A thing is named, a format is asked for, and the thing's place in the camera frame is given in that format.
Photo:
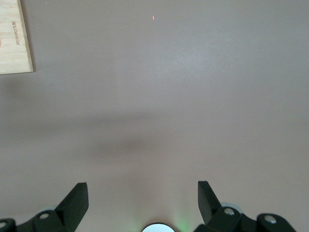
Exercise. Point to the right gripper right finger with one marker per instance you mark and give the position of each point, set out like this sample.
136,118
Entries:
212,215

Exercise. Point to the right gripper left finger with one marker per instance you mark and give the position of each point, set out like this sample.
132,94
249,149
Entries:
70,210

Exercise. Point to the brown table cover mat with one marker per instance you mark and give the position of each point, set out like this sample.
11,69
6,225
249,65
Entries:
169,96

